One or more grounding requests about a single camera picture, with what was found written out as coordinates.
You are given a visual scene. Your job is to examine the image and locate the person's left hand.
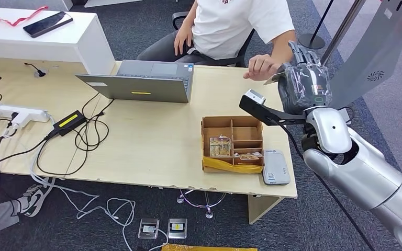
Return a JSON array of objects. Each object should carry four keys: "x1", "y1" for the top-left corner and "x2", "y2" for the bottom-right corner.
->
[{"x1": 243, "y1": 54, "x2": 283, "y2": 82}]

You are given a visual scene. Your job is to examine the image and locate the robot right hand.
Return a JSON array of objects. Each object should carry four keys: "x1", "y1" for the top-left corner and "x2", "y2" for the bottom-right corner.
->
[{"x1": 277, "y1": 41, "x2": 333, "y2": 116}]

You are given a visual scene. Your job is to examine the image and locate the person's right hand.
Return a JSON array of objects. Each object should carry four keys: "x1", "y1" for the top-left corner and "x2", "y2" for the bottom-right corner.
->
[{"x1": 174, "y1": 21, "x2": 194, "y2": 56}]

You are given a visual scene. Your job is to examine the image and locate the person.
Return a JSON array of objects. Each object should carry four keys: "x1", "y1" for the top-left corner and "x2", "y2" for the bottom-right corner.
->
[
  {"x1": 137, "y1": 0, "x2": 297, "y2": 82},
  {"x1": 0, "y1": 184, "x2": 54, "y2": 241}
]

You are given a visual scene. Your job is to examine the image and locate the white card reader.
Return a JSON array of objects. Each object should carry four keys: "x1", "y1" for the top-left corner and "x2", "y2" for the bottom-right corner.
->
[{"x1": 261, "y1": 149, "x2": 291, "y2": 186}]

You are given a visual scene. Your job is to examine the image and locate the black stanchion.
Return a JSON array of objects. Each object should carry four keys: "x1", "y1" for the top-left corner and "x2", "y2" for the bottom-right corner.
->
[{"x1": 298, "y1": 0, "x2": 335, "y2": 50}]

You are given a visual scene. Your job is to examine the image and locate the grey laptop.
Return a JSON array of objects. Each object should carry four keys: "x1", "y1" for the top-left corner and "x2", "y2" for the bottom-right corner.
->
[{"x1": 75, "y1": 59, "x2": 195, "y2": 104}]

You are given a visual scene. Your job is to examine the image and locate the chrome stanchion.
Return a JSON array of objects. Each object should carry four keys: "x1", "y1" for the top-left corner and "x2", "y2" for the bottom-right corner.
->
[{"x1": 320, "y1": 0, "x2": 367, "y2": 66}]

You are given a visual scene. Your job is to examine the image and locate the cardboard organizer box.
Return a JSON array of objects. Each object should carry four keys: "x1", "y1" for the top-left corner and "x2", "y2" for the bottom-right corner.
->
[{"x1": 200, "y1": 116, "x2": 265, "y2": 174}]

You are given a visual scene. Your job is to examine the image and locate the grey kiosk stand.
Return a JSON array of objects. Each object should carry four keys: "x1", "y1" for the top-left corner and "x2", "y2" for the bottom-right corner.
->
[{"x1": 327, "y1": 0, "x2": 402, "y2": 111}]

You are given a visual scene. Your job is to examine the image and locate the white board base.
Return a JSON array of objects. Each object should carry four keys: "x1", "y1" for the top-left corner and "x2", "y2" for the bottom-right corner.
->
[{"x1": 84, "y1": 0, "x2": 143, "y2": 8}]

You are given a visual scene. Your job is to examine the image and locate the wooden desk side panel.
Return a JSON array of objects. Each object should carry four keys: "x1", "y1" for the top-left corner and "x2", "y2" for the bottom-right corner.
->
[{"x1": 248, "y1": 195, "x2": 285, "y2": 225}]

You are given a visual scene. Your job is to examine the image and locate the black smartphone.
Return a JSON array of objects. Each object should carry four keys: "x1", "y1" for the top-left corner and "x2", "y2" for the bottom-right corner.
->
[{"x1": 23, "y1": 11, "x2": 74, "y2": 38}]

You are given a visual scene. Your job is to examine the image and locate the black power brick yellow label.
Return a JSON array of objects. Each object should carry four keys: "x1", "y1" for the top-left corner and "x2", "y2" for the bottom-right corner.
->
[{"x1": 52, "y1": 110, "x2": 87, "y2": 137}]

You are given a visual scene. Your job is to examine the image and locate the chrome stool base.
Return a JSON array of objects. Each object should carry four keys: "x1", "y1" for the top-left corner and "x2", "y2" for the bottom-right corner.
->
[{"x1": 176, "y1": 188, "x2": 228, "y2": 220}]

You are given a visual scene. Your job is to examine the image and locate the grey cabinet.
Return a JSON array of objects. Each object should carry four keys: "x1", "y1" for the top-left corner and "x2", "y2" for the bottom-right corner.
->
[{"x1": 0, "y1": 0, "x2": 73, "y2": 12}]

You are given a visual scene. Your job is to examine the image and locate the white power strip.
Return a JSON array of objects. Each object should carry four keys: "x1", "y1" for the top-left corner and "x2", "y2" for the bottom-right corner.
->
[{"x1": 0, "y1": 104, "x2": 50, "y2": 124}]

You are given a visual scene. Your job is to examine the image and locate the floor socket with yellow label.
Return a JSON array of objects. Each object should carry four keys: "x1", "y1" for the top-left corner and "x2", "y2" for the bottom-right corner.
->
[{"x1": 167, "y1": 218, "x2": 188, "y2": 239}]

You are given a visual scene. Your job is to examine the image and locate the white plug adapter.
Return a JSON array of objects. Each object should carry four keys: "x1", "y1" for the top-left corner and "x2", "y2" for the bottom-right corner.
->
[{"x1": 12, "y1": 116, "x2": 32, "y2": 131}]

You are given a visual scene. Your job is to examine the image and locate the yellow floor tape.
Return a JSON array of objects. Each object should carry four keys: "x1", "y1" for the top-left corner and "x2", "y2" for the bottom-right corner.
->
[{"x1": 162, "y1": 243, "x2": 258, "y2": 251}]

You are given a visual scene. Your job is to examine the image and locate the floor socket with white plug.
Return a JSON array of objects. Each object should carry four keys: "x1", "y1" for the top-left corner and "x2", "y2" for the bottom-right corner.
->
[{"x1": 138, "y1": 218, "x2": 160, "y2": 241}]

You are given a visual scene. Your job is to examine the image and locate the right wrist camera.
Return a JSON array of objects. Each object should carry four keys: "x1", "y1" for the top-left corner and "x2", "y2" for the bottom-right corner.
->
[{"x1": 244, "y1": 89, "x2": 267, "y2": 106}]

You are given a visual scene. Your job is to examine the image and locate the black camera bracket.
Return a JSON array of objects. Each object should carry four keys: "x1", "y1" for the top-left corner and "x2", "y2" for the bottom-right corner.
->
[{"x1": 239, "y1": 94, "x2": 307, "y2": 127}]

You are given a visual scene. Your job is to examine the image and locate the coiled black cable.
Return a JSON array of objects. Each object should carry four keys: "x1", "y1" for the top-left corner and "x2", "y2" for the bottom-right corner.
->
[{"x1": 36, "y1": 92, "x2": 115, "y2": 176}]

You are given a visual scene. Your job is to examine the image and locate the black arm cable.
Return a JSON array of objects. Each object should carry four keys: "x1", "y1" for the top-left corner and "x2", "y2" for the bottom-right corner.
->
[{"x1": 277, "y1": 121, "x2": 377, "y2": 251}]

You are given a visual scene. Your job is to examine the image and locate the black cable stub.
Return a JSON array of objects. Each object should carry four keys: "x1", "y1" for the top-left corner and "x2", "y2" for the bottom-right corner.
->
[{"x1": 24, "y1": 62, "x2": 47, "y2": 77}]

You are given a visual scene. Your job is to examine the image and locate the black mains cable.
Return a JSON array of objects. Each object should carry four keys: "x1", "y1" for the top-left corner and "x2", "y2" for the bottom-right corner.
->
[{"x1": 0, "y1": 133, "x2": 57, "y2": 169}]

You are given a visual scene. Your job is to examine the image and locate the red lanyard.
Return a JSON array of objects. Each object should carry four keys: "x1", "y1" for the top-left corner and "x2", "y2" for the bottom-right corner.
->
[{"x1": 0, "y1": 6, "x2": 49, "y2": 27}]

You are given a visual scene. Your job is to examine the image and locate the short white cable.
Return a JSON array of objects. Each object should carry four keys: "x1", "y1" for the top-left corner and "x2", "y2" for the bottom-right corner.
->
[{"x1": 147, "y1": 226, "x2": 170, "y2": 251}]

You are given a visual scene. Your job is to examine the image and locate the long white cable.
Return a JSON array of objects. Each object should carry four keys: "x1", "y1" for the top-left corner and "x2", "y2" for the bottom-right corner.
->
[{"x1": 1, "y1": 116, "x2": 137, "y2": 251}]

